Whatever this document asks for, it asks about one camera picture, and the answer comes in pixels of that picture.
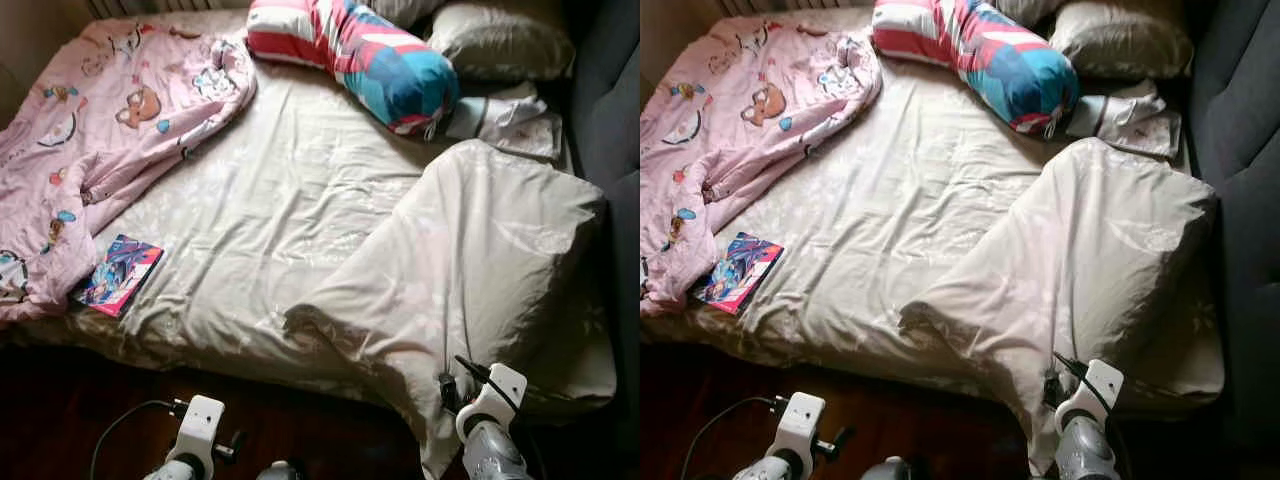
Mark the colourful picture book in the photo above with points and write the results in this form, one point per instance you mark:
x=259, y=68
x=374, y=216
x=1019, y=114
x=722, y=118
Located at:
x=118, y=275
x=740, y=273

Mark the pink cartoon print blanket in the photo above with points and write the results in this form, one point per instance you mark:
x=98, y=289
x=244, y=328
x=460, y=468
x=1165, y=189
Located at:
x=740, y=150
x=120, y=150

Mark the grey robot left leg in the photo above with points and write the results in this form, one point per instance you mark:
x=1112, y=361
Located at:
x=282, y=471
x=886, y=470

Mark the large beige pillow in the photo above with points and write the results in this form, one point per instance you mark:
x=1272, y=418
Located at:
x=1080, y=260
x=470, y=260

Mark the beige sheeted bed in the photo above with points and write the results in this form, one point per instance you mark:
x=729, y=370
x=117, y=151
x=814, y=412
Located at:
x=920, y=200
x=300, y=200

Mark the white folded cloth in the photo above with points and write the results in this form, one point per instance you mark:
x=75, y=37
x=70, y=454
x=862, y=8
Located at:
x=1130, y=118
x=510, y=120

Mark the dark grey sofa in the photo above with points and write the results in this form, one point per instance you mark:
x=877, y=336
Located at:
x=610, y=100
x=1240, y=100

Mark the red white blue bolster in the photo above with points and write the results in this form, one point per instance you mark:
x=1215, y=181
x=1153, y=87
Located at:
x=1000, y=60
x=370, y=60

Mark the grey striped curtain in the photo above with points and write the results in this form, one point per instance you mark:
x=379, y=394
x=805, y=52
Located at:
x=790, y=5
x=170, y=5

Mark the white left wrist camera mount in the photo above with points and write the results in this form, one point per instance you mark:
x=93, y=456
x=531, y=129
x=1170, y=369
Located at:
x=802, y=420
x=200, y=420

